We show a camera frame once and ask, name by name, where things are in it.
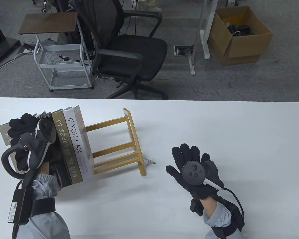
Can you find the wooden book rack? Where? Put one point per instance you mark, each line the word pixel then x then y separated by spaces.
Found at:
pixel 107 122

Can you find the black and white controller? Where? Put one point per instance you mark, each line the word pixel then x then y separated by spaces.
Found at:
pixel 193 171
pixel 37 149

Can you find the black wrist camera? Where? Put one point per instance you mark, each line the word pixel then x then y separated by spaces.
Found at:
pixel 194 206

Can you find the white cart with wooden top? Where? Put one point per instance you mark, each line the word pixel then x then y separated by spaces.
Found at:
pixel 49 22

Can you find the grey metal desk leg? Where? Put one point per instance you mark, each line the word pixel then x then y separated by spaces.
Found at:
pixel 191 62

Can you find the black mesh office chair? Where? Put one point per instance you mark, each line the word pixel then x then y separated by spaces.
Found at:
pixel 134 54

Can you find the person's left hand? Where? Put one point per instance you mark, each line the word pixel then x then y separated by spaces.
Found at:
pixel 22 124

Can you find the cardboard box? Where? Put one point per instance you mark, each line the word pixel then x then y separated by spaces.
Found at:
pixel 239 49

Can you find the person's right forearm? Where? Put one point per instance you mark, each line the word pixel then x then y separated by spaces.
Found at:
pixel 216 214

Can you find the black book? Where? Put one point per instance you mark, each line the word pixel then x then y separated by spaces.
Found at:
pixel 64 174

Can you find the white floor power strip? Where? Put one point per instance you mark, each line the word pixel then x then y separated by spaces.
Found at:
pixel 27 46

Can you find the person's left forearm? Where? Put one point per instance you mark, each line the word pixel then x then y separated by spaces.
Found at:
pixel 44 219

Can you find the grey book with white band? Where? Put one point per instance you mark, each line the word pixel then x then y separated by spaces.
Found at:
pixel 4 134

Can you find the gold book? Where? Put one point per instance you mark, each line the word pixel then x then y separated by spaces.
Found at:
pixel 64 139

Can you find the black battery pack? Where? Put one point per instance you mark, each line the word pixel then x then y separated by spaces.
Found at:
pixel 18 206

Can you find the white desk leg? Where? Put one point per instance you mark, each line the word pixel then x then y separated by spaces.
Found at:
pixel 206 37

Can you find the person's right hand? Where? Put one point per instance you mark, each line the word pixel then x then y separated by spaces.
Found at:
pixel 189 154

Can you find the floor outlet box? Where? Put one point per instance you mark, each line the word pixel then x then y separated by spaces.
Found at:
pixel 182 50

